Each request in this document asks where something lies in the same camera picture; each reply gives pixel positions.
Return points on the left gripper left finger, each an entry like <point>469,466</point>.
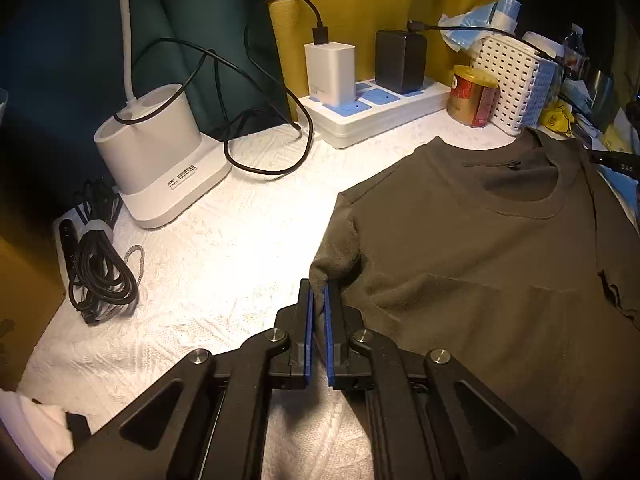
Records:
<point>292,367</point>

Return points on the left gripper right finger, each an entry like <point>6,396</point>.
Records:
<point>346,367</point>

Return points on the brown t-shirt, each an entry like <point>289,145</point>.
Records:
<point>518,260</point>

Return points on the steel tumbler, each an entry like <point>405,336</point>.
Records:
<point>600,85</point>

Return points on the yellow snack bag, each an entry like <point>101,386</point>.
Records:
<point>558,118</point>

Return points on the plastic water bottle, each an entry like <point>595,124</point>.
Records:
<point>575,54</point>

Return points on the white perforated basket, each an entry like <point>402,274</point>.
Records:
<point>524,77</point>

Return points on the red gold can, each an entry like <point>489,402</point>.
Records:
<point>472,96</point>

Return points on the white power strip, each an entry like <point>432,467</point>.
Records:
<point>374,111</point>

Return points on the white desk lamp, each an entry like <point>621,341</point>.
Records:
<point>160,161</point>

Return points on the black power adapter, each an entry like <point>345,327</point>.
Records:
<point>400,59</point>

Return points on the white phone charger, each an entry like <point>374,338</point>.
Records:
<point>331,72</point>

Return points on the cardboard box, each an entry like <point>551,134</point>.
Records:
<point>31,292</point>

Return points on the white cloth pile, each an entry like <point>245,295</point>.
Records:
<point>36,437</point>

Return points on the teal curtain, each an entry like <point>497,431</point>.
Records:
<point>61,64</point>

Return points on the yellow curtain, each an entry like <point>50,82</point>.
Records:
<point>360,15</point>

